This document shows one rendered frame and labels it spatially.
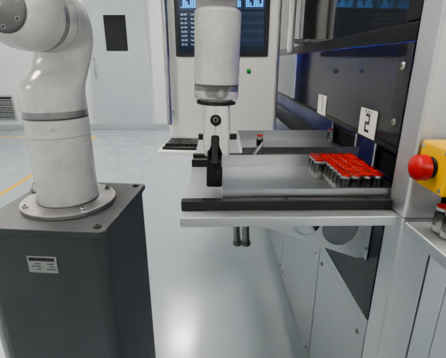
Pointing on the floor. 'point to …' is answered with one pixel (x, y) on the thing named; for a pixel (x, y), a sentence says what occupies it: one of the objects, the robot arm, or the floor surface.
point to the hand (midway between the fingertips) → (214, 176)
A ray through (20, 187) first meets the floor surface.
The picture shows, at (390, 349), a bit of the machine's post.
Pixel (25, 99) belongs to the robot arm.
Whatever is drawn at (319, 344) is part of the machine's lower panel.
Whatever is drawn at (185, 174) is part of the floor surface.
